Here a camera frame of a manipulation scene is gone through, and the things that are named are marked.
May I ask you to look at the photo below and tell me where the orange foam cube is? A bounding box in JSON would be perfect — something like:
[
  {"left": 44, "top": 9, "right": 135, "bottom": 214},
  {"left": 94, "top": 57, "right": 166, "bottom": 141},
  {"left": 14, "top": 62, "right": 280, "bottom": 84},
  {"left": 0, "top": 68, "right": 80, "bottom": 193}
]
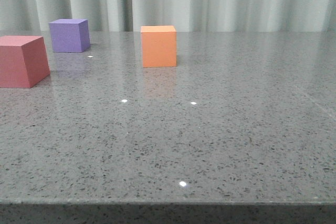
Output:
[{"left": 141, "top": 25, "right": 177, "bottom": 68}]

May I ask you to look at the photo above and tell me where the pale green curtain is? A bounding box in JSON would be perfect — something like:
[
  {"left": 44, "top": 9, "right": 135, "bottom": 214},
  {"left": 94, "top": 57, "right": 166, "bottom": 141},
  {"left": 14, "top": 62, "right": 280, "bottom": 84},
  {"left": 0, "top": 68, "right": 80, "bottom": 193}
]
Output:
[{"left": 1, "top": 0, "right": 335, "bottom": 32}]

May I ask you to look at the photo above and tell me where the purple foam cube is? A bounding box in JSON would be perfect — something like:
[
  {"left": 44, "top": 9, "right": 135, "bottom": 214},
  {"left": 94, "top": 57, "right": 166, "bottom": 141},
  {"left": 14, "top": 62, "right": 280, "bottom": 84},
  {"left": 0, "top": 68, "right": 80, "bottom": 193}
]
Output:
[{"left": 49, "top": 19, "right": 90, "bottom": 52}]

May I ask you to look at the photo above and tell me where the pink foam cube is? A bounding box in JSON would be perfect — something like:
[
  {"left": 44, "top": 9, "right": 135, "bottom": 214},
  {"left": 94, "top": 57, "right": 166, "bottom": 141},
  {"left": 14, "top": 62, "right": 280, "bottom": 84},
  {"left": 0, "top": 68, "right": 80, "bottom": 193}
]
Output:
[{"left": 1, "top": 36, "right": 50, "bottom": 88}]

